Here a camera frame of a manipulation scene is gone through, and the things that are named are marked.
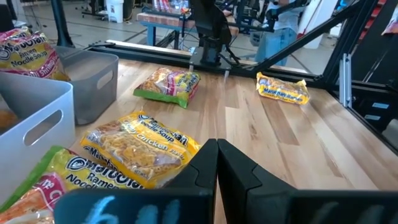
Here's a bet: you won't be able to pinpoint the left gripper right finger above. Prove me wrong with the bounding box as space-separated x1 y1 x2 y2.
217 139 398 224

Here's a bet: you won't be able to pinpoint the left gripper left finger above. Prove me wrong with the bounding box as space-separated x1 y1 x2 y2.
54 138 218 224

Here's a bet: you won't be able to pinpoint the yellow chicken ramen pack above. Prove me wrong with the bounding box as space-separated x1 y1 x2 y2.
80 111 201 190
256 72 311 106

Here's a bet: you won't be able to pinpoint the grey plastic bin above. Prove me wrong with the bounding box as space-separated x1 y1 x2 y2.
55 45 119 126

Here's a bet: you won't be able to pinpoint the person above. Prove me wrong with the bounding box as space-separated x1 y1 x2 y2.
254 0 312 67

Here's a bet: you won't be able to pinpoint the white plastic bin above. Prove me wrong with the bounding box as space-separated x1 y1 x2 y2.
0 71 76 205

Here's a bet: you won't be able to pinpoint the wooden bench blue legs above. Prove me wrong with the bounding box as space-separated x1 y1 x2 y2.
136 11 240 47

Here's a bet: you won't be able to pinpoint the white trash bin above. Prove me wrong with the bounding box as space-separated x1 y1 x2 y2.
105 0 125 24

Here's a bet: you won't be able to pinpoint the red ladder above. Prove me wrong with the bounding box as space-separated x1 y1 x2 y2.
357 0 385 41

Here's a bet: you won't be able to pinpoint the black pole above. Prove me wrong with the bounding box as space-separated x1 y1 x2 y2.
51 0 75 48

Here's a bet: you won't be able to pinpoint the silver aluminium post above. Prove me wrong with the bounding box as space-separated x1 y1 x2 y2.
338 52 354 108

